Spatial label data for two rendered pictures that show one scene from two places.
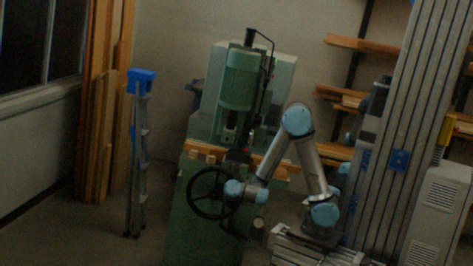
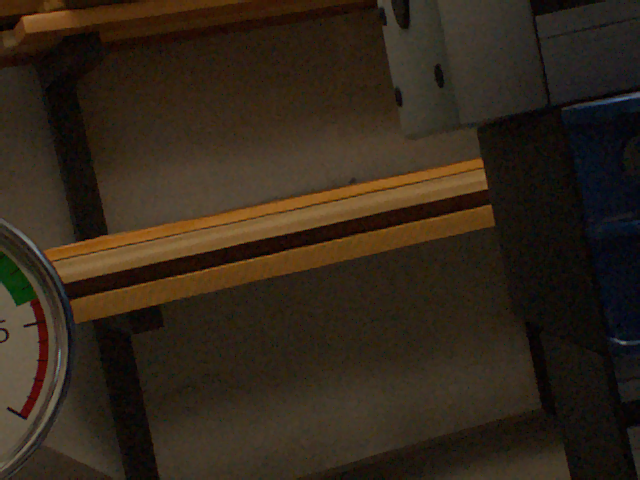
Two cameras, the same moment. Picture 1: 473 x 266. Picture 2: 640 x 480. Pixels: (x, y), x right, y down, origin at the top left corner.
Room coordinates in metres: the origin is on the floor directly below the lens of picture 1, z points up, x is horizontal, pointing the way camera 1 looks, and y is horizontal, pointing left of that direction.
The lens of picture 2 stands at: (2.49, -0.18, 0.68)
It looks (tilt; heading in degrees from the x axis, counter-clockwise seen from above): 3 degrees down; 335
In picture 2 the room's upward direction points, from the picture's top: 12 degrees counter-clockwise
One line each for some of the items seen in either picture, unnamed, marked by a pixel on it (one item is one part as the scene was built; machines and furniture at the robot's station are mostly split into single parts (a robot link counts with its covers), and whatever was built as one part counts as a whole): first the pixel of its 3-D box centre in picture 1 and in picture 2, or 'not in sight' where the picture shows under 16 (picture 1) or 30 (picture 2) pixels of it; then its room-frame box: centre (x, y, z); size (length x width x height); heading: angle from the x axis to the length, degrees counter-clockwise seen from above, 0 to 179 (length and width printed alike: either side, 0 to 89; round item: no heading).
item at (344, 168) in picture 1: (349, 175); not in sight; (2.88, -0.64, 0.98); 0.13 x 0.12 x 0.14; 83
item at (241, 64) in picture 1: (239, 80); not in sight; (2.99, 0.04, 1.35); 0.18 x 0.18 x 0.31
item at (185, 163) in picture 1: (233, 171); not in sight; (2.88, -0.03, 0.87); 0.61 x 0.30 x 0.06; 89
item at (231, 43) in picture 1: (236, 103); not in sight; (3.28, 0.03, 1.16); 0.22 x 0.22 x 0.72; 89
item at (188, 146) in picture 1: (242, 158); not in sight; (2.99, -0.06, 0.92); 0.67 x 0.02 x 0.04; 89
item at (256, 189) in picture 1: (255, 193); not in sight; (2.33, -0.14, 0.97); 0.11 x 0.11 x 0.08; 85
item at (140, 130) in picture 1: (137, 154); not in sight; (3.69, 0.65, 0.58); 0.27 x 0.25 x 1.16; 86
